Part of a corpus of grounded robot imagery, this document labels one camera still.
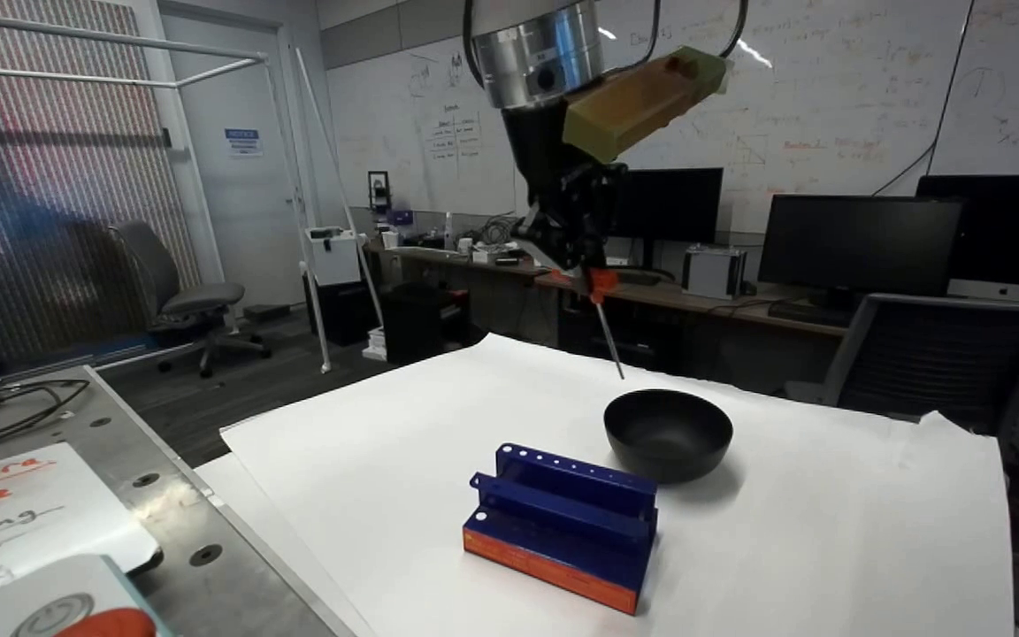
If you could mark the long wooden office desk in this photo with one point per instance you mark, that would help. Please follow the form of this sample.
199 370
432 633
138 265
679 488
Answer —
497 265

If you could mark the white board orange writing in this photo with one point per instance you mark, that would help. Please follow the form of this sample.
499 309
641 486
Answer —
25 519

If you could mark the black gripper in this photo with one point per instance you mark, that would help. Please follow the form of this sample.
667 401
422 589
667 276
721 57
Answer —
548 146

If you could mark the tan wrist camera mount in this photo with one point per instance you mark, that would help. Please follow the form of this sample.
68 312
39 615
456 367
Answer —
640 102

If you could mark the white cabinet box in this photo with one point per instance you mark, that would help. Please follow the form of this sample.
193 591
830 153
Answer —
335 252

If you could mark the blue tool holder orange base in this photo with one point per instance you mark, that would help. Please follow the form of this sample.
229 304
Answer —
567 519

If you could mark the black mesh office chair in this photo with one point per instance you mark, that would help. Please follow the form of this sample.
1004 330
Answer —
935 354

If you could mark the large white paper sheet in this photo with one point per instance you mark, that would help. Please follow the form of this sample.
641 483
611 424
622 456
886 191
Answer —
814 554

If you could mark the black monitor silver stand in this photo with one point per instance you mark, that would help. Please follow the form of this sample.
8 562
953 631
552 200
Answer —
1009 230

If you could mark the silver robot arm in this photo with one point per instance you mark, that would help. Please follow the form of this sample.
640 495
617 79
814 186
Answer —
531 54

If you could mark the small black computer monitor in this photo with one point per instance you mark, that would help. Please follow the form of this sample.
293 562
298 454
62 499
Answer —
674 203

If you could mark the blue door sign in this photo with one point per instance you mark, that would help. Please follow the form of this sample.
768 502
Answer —
241 140

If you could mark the grey office chair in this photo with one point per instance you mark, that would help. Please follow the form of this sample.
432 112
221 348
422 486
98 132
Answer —
179 289

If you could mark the white computer box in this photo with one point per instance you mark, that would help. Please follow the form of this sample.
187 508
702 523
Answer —
714 269

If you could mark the round white orange object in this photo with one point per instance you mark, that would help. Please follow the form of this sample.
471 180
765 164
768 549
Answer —
62 605

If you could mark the black wall device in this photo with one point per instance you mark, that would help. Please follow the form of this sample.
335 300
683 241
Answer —
380 188

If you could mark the black bowl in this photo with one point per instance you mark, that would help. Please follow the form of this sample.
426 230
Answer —
667 431

